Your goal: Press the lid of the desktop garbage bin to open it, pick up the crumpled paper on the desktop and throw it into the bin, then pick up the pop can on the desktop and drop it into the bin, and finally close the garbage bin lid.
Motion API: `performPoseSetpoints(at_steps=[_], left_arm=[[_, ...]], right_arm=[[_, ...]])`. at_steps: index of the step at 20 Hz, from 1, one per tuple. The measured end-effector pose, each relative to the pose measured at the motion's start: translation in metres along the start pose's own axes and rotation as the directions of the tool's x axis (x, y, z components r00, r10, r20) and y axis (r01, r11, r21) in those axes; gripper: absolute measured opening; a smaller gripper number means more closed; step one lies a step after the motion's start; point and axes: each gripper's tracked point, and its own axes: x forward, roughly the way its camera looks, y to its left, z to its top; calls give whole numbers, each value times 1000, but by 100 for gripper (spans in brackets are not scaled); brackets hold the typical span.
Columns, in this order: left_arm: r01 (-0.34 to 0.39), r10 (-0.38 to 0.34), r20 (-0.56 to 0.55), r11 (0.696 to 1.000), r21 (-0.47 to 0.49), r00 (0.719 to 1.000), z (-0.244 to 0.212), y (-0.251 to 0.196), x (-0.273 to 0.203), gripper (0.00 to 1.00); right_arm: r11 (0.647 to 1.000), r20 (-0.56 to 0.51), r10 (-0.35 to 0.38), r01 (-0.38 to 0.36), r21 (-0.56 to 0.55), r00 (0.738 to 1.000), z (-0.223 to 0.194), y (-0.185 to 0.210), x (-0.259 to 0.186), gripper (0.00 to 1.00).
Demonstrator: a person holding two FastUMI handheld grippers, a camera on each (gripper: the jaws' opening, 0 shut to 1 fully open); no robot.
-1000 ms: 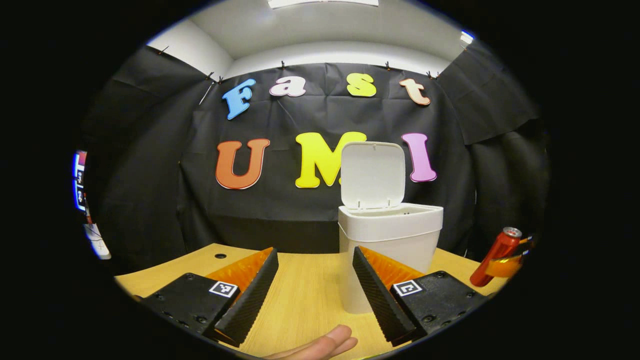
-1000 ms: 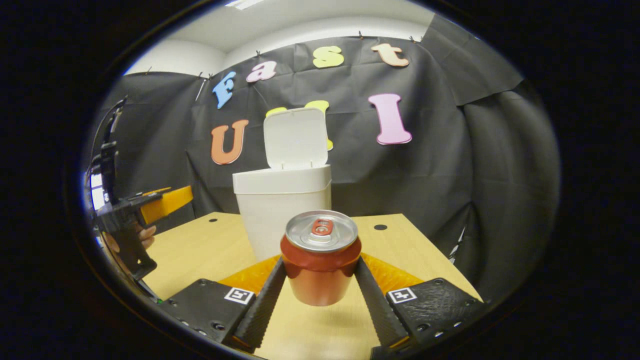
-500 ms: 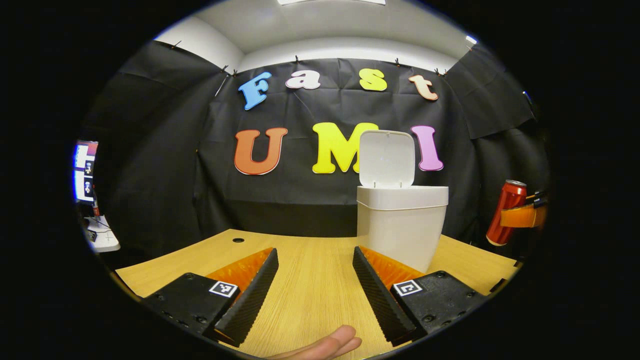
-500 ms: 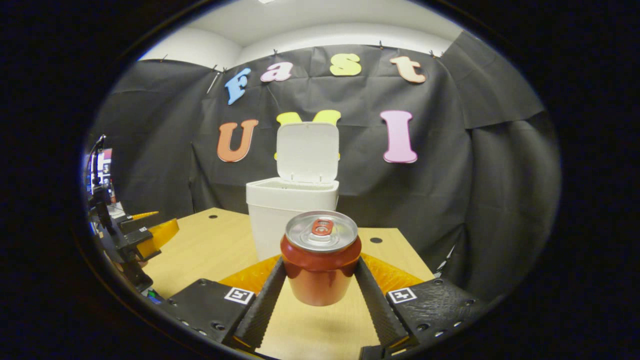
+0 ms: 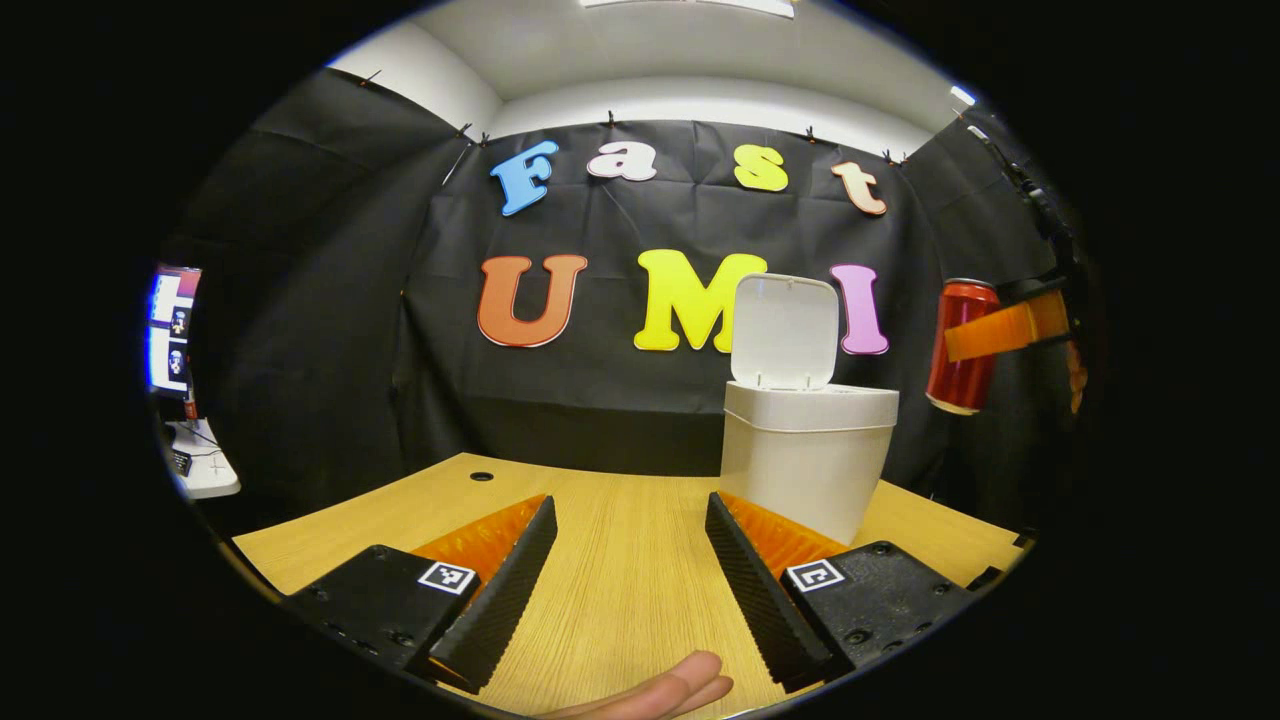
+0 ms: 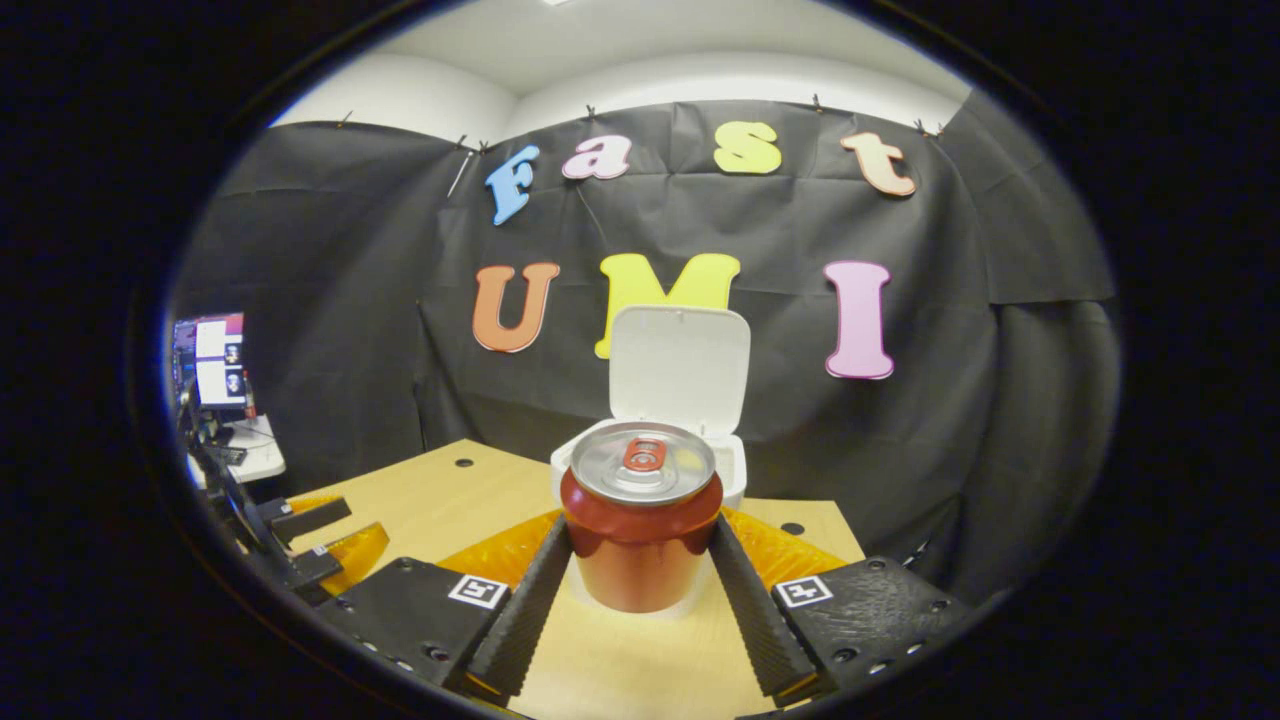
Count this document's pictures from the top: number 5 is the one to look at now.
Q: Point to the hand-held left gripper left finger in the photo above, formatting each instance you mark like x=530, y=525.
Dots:
x=505, y=590

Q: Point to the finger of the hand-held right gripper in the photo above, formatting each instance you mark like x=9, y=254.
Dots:
x=1010, y=328

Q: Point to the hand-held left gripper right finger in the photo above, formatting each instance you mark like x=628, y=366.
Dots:
x=755, y=590

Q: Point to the red pop can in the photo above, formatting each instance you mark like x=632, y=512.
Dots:
x=965, y=385

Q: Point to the white desktop garbage bin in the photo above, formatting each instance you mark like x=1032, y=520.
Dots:
x=805, y=460

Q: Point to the wooden desktop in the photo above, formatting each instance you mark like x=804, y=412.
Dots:
x=620, y=540

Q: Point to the white side table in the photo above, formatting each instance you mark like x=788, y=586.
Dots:
x=205, y=465

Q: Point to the black backdrop cloth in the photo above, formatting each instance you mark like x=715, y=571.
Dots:
x=330, y=300

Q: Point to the black keyboard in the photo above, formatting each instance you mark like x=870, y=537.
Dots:
x=181, y=463

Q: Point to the computer monitor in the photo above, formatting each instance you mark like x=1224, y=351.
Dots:
x=172, y=330

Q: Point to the ceiling light panel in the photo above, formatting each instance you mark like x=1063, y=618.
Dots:
x=690, y=6

